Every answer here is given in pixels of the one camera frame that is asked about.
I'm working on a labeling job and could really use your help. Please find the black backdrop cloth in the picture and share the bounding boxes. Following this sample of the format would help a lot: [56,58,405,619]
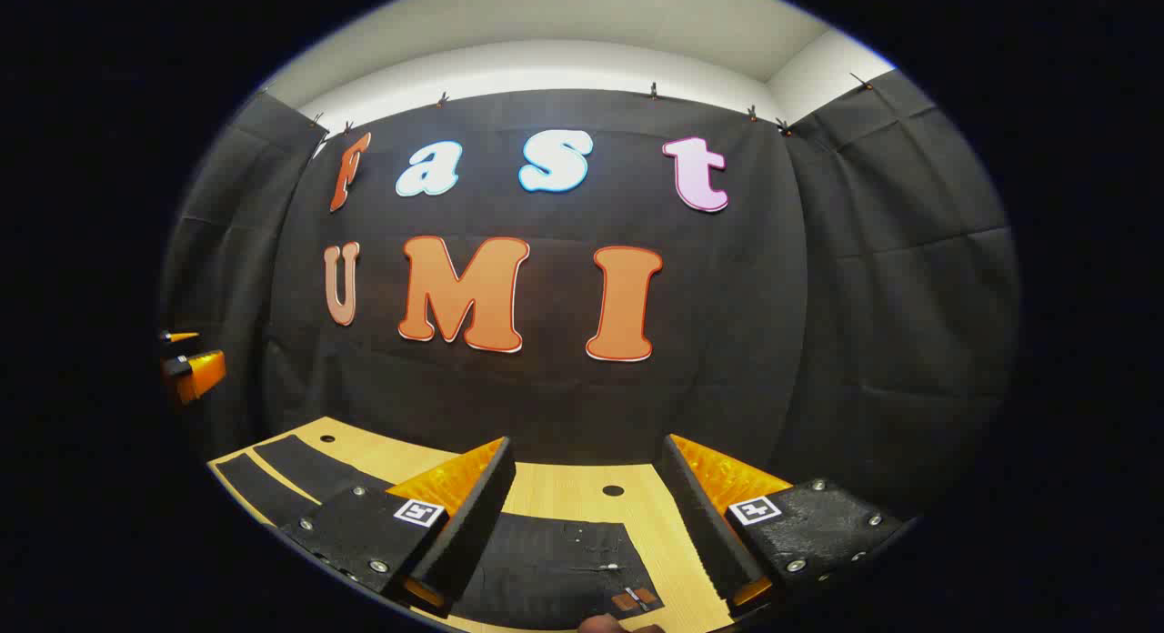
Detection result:
[159,69,1021,516]

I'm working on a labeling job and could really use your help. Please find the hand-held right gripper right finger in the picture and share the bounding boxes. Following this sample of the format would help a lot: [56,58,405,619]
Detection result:
[655,433,903,618]

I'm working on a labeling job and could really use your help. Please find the row of small cloth clamps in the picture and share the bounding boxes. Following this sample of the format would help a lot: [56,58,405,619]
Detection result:
[309,72,876,138]

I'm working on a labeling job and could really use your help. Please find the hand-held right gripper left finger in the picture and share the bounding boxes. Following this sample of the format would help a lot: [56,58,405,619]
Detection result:
[278,436,517,618]

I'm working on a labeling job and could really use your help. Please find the black jeans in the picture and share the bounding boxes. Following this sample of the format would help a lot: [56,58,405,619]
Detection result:
[211,433,660,632]

